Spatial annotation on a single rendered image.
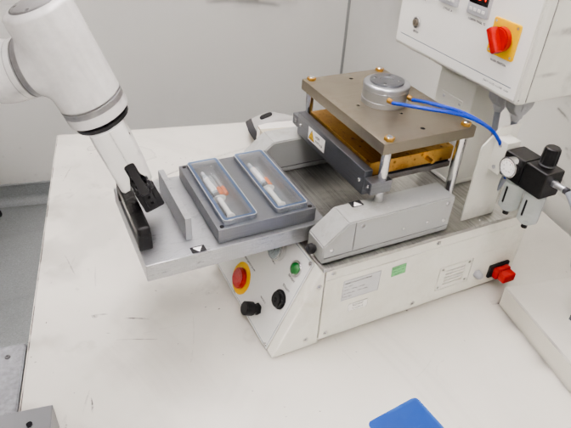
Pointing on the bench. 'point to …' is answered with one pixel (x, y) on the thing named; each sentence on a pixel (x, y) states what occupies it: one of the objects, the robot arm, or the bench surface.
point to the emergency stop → (239, 278)
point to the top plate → (390, 110)
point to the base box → (397, 283)
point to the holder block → (262, 223)
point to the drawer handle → (136, 218)
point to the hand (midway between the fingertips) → (149, 196)
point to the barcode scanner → (265, 121)
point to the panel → (260, 271)
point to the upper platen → (407, 159)
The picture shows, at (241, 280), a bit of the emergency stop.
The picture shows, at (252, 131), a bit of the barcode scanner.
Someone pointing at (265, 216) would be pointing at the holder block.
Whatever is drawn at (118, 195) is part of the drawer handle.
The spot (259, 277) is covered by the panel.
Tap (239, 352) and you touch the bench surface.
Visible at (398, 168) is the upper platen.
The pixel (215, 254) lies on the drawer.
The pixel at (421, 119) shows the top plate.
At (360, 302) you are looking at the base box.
